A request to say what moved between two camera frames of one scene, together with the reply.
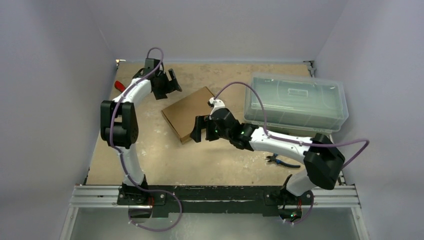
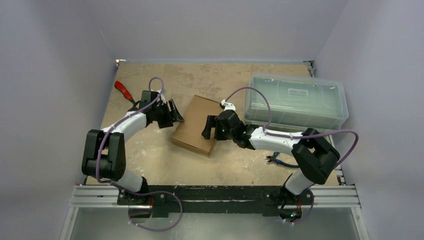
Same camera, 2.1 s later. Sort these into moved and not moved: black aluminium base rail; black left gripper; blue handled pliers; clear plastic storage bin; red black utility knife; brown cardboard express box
Moved: black left gripper; brown cardboard express box
Not moved: black aluminium base rail; clear plastic storage bin; blue handled pliers; red black utility knife
